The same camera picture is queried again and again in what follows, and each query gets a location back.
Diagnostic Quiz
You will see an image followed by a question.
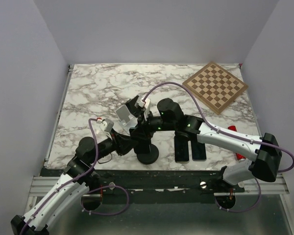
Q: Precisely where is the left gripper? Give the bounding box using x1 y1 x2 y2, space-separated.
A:
89 128 139 164

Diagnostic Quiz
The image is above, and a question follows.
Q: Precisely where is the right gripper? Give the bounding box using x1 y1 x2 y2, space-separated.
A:
130 109 176 140

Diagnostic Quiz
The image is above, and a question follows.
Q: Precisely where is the black round-base phone stand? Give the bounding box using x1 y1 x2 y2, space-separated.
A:
137 144 159 165

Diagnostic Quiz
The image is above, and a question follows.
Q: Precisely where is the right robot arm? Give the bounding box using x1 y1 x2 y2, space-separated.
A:
125 96 282 192

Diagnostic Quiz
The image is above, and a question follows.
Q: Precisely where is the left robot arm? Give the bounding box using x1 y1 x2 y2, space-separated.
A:
11 131 138 235

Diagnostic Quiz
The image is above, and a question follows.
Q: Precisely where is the silver metal phone stand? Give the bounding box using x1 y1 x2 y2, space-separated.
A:
115 105 137 134

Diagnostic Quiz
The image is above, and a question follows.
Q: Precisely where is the black folding phone stand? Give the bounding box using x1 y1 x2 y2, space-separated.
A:
125 95 144 118

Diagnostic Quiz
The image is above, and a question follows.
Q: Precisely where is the wooden chessboard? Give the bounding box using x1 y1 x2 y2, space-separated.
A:
183 62 248 115

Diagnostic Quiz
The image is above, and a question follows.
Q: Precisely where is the red cylindrical tool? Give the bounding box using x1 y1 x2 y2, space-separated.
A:
227 125 246 162

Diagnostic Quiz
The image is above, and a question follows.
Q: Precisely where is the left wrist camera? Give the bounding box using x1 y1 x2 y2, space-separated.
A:
96 117 114 137

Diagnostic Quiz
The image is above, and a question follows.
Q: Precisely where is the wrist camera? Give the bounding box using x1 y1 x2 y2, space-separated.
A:
96 117 114 137
135 96 150 120

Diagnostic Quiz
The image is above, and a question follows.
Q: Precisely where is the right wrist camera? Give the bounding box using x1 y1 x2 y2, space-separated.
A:
135 96 150 120

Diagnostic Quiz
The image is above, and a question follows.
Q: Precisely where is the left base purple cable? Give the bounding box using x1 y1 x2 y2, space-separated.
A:
81 185 131 216

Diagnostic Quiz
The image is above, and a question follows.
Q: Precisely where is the aluminium frame rail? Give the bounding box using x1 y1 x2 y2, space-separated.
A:
29 176 59 197

